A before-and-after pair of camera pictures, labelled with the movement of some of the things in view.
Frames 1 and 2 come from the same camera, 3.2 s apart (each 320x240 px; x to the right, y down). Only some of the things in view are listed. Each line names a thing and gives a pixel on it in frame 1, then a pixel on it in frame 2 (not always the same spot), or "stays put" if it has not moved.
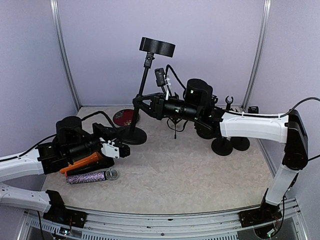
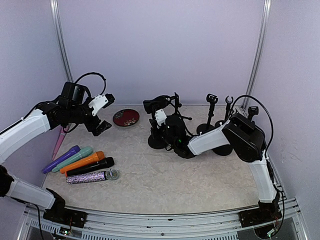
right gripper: x=155 y=109 → x=155 y=135
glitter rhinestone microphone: x=111 y=174 stays put
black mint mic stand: x=221 y=146 stays put
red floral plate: x=124 y=117 stays put
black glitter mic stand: x=136 y=135 → x=156 y=140
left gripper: x=107 y=133 → x=91 y=127
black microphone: x=102 y=164 stays put
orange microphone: x=91 y=159 stays put
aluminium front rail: x=109 y=225 stays put
